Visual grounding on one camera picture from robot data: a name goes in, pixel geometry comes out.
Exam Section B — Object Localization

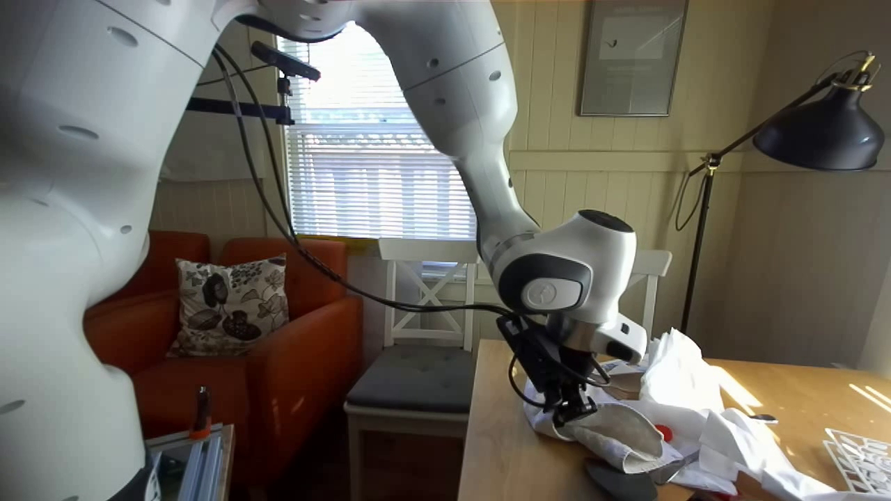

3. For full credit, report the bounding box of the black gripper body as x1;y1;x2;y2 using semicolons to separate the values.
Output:
496;314;606;414

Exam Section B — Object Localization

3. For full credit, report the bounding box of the white towel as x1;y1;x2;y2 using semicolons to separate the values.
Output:
521;382;698;473

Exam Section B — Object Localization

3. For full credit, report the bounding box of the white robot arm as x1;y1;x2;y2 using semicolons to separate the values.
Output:
0;0;643;501

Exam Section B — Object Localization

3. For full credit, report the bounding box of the red bottle cap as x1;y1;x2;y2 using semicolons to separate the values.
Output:
654;424;673;442

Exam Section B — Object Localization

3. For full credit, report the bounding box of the crumpled white paper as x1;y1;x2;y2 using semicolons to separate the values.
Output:
638;328;891;501

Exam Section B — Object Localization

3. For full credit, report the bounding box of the white wooden chair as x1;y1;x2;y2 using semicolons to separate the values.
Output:
633;252;673;332

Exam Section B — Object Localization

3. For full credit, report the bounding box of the white chair grey cushion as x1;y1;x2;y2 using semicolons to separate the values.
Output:
343;239;475;501

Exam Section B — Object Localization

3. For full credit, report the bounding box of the orange armchair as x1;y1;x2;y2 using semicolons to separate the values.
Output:
86;236;363;492

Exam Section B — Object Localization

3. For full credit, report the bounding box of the white lattice trivet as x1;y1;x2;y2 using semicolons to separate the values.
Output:
824;430;891;495

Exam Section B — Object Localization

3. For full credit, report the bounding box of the floral patterned pillow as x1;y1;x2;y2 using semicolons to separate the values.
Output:
169;256;289;357

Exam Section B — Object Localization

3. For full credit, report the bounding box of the black floor lamp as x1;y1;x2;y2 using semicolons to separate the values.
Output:
673;50;886;328

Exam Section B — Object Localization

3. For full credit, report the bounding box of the box of books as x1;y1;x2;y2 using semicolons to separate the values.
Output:
144;387;233;501

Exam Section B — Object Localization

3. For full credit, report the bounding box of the wrist camera white grey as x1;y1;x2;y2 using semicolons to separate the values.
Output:
599;314;648;366

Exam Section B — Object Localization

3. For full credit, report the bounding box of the framed wall picture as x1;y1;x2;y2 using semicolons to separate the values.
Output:
577;0;688;121

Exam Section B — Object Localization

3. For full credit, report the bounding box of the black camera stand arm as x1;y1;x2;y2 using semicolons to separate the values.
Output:
183;39;324;129

